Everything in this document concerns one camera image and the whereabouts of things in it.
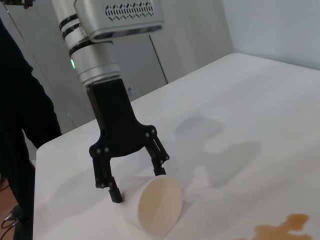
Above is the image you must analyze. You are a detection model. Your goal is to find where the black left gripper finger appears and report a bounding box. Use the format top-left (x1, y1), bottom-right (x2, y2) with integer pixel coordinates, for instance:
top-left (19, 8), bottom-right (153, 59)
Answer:
top-left (91, 155), bottom-right (124, 204)
top-left (145, 131), bottom-right (171, 178)

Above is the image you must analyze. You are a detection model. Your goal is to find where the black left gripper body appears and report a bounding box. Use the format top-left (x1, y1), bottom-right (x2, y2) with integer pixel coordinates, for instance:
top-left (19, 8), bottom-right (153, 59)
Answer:
top-left (87, 79), bottom-right (158, 160)

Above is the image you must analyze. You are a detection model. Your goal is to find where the brown water stain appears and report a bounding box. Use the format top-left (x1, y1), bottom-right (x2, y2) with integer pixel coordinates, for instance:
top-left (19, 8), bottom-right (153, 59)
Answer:
top-left (253, 213), bottom-right (320, 240)

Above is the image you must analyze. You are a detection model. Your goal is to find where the person in black clothes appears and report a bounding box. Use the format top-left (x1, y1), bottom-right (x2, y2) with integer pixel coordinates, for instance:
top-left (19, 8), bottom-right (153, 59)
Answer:
top-left (0, 17), bottom-right (64, 240)

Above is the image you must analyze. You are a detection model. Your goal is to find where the black cable with connector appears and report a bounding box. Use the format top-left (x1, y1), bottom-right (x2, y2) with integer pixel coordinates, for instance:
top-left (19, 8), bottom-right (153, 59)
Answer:
top-left (0, 205), bottom-right (28, 230)

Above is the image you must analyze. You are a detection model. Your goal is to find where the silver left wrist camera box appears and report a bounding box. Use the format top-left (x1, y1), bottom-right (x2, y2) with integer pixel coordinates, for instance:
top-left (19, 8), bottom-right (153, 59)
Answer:
top-left (74, 0), bottom-right (165, 43)

